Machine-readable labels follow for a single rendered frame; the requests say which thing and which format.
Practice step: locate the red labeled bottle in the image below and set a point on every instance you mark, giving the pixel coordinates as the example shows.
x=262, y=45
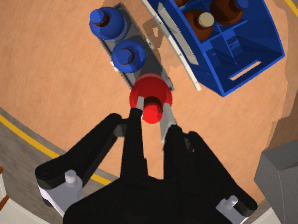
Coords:
x=155, y=91

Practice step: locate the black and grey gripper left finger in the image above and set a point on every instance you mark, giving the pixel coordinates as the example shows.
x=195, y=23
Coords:
x=60, y=179

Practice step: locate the brown bottle with cream cap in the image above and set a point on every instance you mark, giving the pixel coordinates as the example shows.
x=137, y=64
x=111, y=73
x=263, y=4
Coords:
x=200, y=23
x=181, y=3

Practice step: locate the black flat tray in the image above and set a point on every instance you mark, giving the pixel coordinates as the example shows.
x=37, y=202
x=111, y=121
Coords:
x=151, y=60

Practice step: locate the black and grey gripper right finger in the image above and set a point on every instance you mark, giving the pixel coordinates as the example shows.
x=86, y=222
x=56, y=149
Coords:
x=215, y=181

